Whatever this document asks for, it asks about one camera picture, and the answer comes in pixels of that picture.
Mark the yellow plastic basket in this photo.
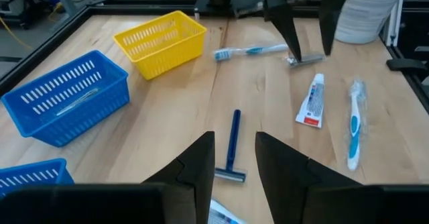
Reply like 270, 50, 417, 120
112, 9, 208, 81

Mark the white cylindrical container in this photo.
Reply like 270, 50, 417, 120
334, 0, 407, 46

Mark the blue white toothbrush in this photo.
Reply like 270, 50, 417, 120
345, 78, 369, 172
212, 43, 290, 63

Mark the dark blue disposable razor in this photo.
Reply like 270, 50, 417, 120
214, 109, 248, 184

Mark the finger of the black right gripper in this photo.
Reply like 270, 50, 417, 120
263, 0, 303, 63
317, 0, 351, 57

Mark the blue plastic basket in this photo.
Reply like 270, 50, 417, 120
0, 158, 75, 199
1, 49, 131, 148

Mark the small silver foil packet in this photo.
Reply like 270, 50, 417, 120
55, 87, 101, 117
286, 52, 326, 68

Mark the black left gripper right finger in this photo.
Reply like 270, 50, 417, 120
254, 131, 363, 224

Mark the white toothpaste tube red band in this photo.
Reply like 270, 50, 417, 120
207, 199, 247, 224
294, 72, 326, 129

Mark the yellow floor cable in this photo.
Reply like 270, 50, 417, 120
0, 2, 64, 50

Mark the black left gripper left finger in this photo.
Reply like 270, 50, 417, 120
143, 131, 216, 224

